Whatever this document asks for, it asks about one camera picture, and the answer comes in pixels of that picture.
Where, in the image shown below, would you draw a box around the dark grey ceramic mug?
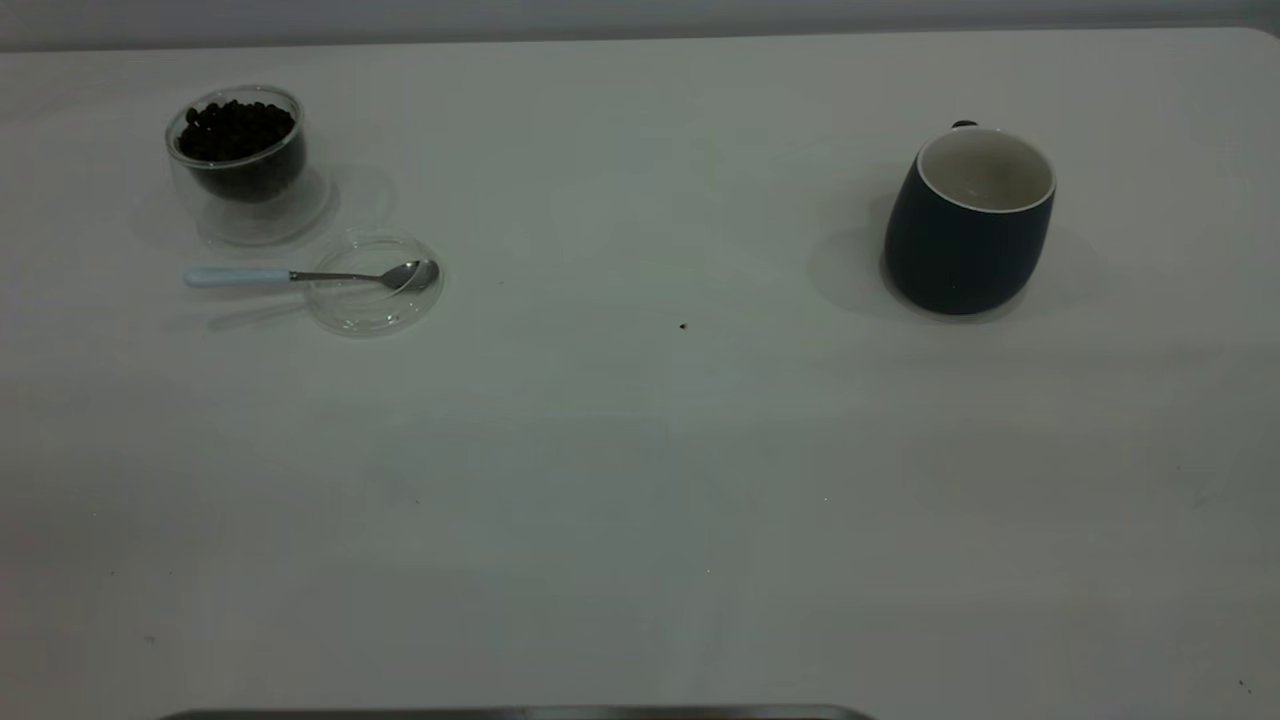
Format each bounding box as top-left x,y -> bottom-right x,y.
882,120 -> 1058,317

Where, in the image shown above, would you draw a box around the metal spoon pale blue handle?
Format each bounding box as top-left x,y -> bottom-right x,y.
183,259 -> 440,293

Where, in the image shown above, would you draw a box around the double-walled glass cup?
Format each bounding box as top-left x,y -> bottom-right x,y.
164,84 -> 332,247

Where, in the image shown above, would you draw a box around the dark coffee beans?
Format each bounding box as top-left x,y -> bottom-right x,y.
177,98 -> 299,201

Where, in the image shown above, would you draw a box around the clear glass saucer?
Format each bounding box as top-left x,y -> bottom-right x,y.
303,230 -> 445,337

